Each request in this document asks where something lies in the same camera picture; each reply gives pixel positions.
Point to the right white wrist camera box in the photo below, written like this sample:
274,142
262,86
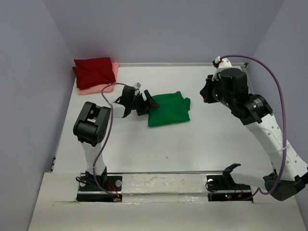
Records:
221,64

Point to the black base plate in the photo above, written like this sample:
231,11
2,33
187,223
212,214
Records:
88,190
221,188

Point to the white front cover board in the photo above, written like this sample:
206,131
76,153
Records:
57,210

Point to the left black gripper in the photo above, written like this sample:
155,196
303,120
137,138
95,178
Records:
144,109

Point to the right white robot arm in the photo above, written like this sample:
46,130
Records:
290,173

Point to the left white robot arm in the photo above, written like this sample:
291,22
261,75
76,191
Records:
93,127

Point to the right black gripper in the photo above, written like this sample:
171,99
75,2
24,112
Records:
206,91

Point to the folded dark red t-shirt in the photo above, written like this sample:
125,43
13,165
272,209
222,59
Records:
93,72

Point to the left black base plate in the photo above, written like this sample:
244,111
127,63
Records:
88,190

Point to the green t-shirt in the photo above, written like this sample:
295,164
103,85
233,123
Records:
173,109

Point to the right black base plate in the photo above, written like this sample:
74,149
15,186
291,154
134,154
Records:
221,188

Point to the folded pink t-shirt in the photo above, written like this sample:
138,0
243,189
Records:
99,88

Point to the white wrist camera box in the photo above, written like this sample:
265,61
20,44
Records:
137,86
221,64

